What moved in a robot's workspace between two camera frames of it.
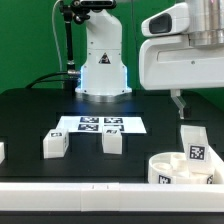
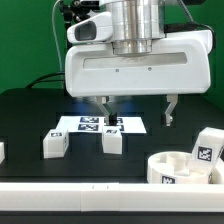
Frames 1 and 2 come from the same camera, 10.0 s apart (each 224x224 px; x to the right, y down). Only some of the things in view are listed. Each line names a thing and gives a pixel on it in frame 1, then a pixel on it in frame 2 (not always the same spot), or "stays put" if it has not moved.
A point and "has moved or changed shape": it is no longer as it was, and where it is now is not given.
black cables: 37,80 stays put
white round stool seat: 169,168 has moved or changed shape
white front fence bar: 111,197 stays put
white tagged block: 197,149 → 207,148
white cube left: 56,143 stays put
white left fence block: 2,152 stays put
